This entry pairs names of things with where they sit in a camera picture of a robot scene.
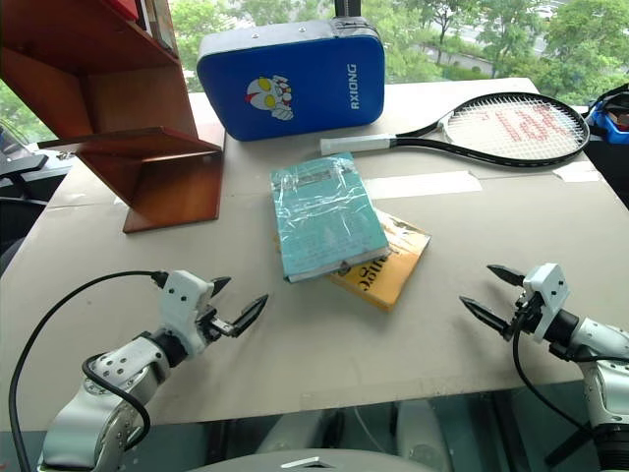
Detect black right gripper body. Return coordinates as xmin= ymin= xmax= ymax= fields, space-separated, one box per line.
xmin=509 ymin=289 xmax=543 ymax=337

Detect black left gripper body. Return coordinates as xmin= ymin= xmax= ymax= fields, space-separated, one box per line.
xmin=195 ymin=305 xmax=236 ymax=344

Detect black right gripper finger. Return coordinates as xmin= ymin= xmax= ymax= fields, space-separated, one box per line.
xmin=459 ymin=296 xmax=515 ymax=341
xmin=486 ymin=264 xmax=526 ymax=287

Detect yellow paperback book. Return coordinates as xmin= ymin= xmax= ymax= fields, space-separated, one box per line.
xmin=272 ymin=207 xmax=432 ymax=313

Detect teal plastic-wrapped book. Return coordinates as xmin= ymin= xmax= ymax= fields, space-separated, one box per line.
xmin=269 ymin=151 xmax=392 ymax=284

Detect brown wooden bookshelf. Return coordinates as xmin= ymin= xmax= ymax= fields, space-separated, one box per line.
xmin=0 ymin=0 xmax=226 ymax=234

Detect black tennis racket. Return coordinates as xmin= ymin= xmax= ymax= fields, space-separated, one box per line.
xmin=319 ymin=92 xmax=591 ymax=170

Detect grey robot torso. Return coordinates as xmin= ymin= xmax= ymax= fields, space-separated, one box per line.
xmin=191 ymin=398 xmax=453 ymax=472

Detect blue and black bag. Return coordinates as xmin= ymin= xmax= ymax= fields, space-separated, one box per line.
xmin=582 ymin=83 xmax=629 ymax=145

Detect blue cartoon kick pad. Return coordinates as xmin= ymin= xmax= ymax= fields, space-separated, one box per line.
xmin=196 ymin=17 xmax=386 ymax=143

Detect dark desk with items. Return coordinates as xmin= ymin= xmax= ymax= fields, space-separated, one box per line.
xmin=0 ymin=122 xmax=75 ymax=276

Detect books on shelf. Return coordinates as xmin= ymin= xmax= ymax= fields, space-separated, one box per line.
xmin=133 ymin=0 xmax=179 ymax=54

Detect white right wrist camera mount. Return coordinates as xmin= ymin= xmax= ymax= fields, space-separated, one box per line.
xmin=522 ymin=263 xmax=572 ymax=344

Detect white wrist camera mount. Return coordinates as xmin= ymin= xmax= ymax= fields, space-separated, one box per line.
xmin=160 ymin=269 xmax=215 ymax=354
xmin=522 ymin=263 xmax=572 ymax=344

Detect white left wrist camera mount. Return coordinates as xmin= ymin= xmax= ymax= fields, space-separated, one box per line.
xmin=160 ymin=269 xmax=215 ymax=354

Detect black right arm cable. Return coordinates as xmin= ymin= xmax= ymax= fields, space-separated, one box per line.
xmin=512 ymin=327 xmax=606 ymax=446

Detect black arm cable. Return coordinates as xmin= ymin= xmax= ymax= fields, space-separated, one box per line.
xmin=512 ymin=327 xmax=606 ymax=446
xmin=8 ymin=269 xmax=169 ymax=472

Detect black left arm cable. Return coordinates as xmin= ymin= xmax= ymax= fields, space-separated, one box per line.
xmin=8 ymin=269 xmax=169 ymax=472

